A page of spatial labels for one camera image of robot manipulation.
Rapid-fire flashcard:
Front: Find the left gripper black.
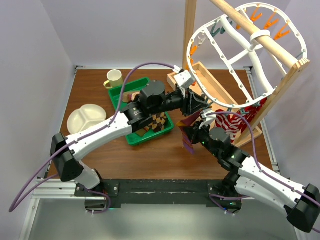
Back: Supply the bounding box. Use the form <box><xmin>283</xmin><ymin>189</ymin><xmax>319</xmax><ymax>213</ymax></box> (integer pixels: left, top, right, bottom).
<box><xmin>150</xmin><ymin>85</ymin><xmax>208</xmax><ymax>117</ymax></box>

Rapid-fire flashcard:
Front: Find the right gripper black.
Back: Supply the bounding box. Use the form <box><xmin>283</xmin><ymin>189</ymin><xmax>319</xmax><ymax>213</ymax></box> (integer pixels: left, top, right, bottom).
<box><xmin>183</xmin><ymin>119</ymin><xmax>220</xmax><ymax>158</ymax></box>

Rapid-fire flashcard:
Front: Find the red white striped sock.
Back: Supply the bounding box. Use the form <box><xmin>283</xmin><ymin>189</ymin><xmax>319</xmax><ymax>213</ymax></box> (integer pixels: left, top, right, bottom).
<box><xmin>214</xmin><ymin>113</ymin><xmax>247</xmax><ymax>143</ymax></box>

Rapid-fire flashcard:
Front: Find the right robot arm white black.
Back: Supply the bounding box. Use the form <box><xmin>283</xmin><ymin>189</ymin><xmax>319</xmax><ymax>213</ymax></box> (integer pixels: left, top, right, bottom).
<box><xmin>183</xmin><ymin>121</ymin><xmax>320</xmax><ymax>233</ymax></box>

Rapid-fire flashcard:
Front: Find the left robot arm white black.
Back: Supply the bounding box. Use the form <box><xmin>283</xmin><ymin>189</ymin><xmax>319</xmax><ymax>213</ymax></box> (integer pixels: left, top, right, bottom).
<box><xmin>50</xmin><ymin>80</ymin><xmax>209</xmax><ymax>196</ymax></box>

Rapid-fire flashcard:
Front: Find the wooden hanger stand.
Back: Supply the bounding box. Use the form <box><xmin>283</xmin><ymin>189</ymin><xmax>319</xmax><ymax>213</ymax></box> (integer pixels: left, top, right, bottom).
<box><xmin>166</xmin><ymin>0</ymin><xmax>311</xmax><ymax>149</ymax></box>

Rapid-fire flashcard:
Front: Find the white round clip hanger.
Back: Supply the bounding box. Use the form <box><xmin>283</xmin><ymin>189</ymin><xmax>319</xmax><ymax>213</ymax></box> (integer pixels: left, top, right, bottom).
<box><xmin>186</xmin><ymin>0</ymin><xmax>309</xmax><ymax>109</ymax></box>

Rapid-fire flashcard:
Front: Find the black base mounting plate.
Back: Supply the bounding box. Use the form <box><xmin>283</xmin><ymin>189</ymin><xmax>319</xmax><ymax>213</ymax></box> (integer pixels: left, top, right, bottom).
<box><xmin>74</xmin><ymin>178</ymin><xmax>243</xmax><ymax>213</ymax></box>

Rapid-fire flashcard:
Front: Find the green plastic tray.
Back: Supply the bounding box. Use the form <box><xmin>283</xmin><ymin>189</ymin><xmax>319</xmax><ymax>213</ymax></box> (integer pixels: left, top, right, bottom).
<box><xmin>108</xmin><ymin>77</ymin><xmax>174</xmax><ymax>146</ymax></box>

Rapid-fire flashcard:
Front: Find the cream yellow mug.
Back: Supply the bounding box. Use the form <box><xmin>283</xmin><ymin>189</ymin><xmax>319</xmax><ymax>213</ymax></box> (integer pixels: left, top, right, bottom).
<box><xmin>103</xmin><ymin>69</ymin><xmax>124</xmax><ymax>89</ymax></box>

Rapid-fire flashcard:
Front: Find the cream divided plate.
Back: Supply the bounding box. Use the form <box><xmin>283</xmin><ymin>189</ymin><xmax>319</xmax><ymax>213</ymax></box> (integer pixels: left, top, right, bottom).
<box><xmin>67</xmin><ymin>104</ymin><xmax>107</xmax><ymax>135</ymax></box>

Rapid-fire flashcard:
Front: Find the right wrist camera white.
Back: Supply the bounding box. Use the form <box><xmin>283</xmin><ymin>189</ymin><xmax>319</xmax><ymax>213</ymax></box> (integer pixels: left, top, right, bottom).
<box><xmin>199</xmin><ymin>108</ymin><xmax>217</xmax><ymax>129</ymax></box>

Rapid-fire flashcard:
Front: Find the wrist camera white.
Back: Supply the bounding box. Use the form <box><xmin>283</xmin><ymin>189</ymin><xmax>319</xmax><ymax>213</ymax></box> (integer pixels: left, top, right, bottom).
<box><xmin>173</xmin><ymin>65</ymin><xmax>195</xmax><ymax>89</ymax></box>
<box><xmin>199</xmin><ymin>108</ymin><xmax>217</xmax><ymax>129</ymax></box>

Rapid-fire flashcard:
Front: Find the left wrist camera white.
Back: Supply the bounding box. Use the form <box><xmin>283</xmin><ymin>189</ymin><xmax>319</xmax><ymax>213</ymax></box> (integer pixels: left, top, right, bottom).
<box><xmin>173</xmin><ymin>65</ymin><xmax>195</xmax><ymax>89</ymax></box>

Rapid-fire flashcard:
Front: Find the aluminium frame rail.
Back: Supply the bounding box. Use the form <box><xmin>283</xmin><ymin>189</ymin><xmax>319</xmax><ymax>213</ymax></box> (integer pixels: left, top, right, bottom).
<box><xmin>19</xmin><ymin>179</ymin><xmax>108</xmax><ymax>240</ymax></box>

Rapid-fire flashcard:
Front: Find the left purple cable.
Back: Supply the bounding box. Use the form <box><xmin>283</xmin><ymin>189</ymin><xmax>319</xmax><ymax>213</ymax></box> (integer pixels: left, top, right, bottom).
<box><xmin>8</xmin><ymin>62</ymin><xmax>177</xmax><ymax>213</ymax></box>

